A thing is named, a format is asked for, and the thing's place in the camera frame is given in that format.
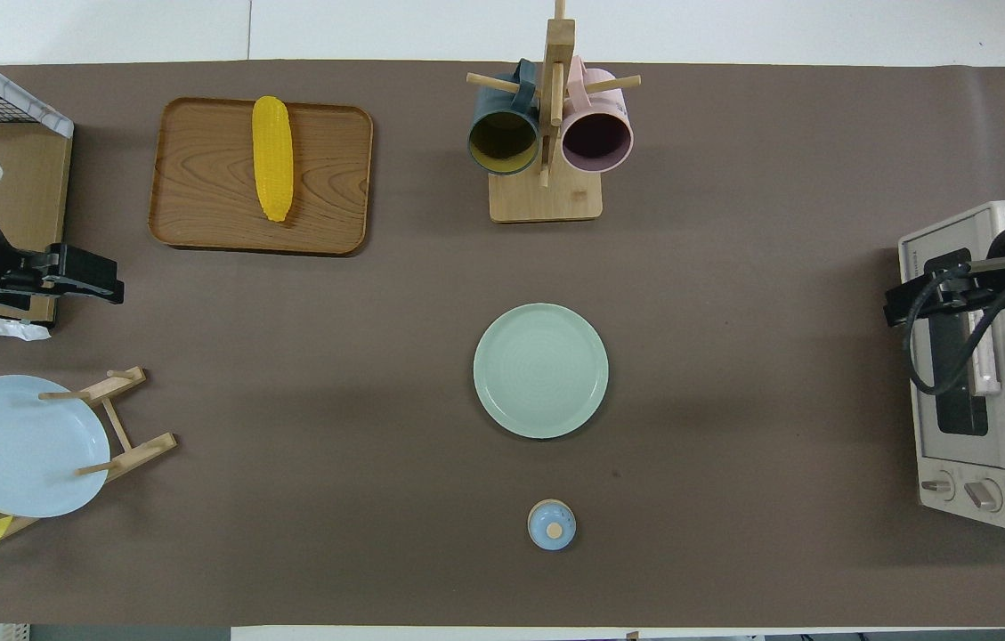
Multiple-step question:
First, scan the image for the wooden plate rack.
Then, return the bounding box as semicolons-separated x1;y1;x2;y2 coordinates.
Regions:
0;366;178;540

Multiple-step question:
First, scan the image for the wooden serving tray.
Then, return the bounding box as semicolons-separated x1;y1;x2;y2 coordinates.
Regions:
149;97;375;256

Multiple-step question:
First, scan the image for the yellow corn cob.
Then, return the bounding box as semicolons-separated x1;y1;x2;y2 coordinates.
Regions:
252;95;295;223

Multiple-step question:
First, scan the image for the dark blue mug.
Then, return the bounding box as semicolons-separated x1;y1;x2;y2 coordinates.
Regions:
467;59;542;176

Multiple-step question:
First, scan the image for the brown table mat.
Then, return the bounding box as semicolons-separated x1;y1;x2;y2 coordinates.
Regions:
0;61;1005;627

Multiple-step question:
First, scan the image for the pink mug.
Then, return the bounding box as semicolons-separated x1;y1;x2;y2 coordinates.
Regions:
561;55;636;174

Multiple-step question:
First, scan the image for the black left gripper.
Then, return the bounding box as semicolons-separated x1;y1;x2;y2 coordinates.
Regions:
0;244;126;309

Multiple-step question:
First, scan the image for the pale green plate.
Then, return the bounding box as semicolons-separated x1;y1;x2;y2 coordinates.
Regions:
473;303;610;441

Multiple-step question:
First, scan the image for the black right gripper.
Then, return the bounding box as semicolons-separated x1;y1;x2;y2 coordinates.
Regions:
883;251;1005;329

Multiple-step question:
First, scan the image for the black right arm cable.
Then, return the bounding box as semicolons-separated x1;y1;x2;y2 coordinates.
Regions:
907;256;1005;397

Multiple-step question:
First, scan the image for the wooden mug tree stand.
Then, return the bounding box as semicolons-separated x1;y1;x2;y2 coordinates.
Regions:
466;0;643;223

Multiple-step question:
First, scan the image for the white plaid cloth liner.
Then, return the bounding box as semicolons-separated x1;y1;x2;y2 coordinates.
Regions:
0;34;76;342

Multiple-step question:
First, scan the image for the wooden shelf box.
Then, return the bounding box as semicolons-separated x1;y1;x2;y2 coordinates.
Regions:
0;71;74;326

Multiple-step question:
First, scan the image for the light blue plate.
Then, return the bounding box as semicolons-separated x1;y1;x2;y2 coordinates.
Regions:
0;375;111;519

